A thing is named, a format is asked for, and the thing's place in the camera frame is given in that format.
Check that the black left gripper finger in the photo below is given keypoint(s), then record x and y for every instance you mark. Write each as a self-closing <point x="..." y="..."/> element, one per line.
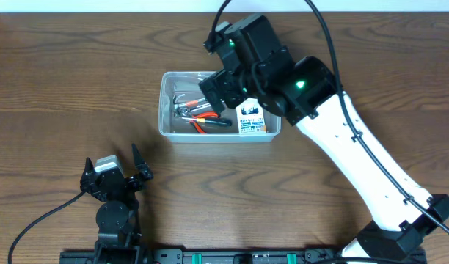
<point x="89" y="171"/>
<point x="144" y="171"/>

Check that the black yellow screwdriver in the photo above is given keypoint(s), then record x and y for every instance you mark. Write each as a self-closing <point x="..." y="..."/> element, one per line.
<point x="213" y="121"/>

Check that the red handled cutting pliers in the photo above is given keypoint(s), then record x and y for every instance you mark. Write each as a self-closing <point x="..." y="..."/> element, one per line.
<point x="198" y="126"/>

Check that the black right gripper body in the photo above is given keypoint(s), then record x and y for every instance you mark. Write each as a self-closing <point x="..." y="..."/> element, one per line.
<point x="213" y="92"/>

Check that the small hammer orange black handle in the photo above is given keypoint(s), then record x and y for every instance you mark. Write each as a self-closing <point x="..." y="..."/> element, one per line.
<point x="188" y="103"/>

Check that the clear plastic container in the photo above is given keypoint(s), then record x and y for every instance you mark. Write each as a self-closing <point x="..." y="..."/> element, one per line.
<point x="177" y="130"/>

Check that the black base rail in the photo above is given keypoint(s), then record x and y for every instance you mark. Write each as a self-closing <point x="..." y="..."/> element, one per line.
<point x="178" y="256"/>

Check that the blue white screwdriver box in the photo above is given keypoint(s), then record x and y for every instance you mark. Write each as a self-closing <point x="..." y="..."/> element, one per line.
<point x="250" y="117"/>

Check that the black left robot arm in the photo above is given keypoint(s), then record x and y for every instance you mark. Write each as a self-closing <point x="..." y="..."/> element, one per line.
<point x="119" y="231"/>

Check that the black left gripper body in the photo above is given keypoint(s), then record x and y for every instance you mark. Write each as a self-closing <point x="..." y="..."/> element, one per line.
<point x="114" y="182"/>

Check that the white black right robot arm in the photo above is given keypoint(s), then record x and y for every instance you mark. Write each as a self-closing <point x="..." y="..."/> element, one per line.
<point x="305" y="92"/>

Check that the silver ratchet wrench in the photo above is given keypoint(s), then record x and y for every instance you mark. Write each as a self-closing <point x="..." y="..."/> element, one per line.
<point x="186" y="111"/>

